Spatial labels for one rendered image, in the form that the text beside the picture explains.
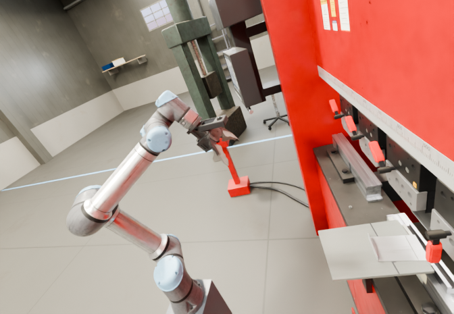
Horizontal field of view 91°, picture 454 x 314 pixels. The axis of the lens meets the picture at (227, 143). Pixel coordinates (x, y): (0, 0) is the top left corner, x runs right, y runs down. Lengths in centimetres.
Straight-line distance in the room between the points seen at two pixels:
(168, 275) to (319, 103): 120
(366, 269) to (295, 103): 94
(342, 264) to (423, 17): 67
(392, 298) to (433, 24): 76
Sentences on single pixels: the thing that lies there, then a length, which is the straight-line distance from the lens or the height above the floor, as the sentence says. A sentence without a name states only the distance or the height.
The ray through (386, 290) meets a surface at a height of 88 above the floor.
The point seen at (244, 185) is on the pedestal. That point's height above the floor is 12.
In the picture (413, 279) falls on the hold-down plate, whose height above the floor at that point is 90.
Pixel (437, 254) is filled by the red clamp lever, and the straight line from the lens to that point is 69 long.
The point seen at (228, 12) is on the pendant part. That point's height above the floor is 182.
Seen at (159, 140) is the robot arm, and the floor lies 152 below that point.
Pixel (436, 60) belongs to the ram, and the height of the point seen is 158.
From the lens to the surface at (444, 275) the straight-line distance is 91.
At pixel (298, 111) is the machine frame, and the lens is 148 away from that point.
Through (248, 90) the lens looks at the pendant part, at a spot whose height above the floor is 135.
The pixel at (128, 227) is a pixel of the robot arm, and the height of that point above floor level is 120.
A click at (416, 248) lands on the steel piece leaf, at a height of 100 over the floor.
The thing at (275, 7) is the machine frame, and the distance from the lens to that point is 136.
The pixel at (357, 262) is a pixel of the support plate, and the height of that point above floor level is 100.
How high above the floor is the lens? 174
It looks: 25 degrees down
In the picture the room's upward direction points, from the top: 21 degrees counter-clockwise
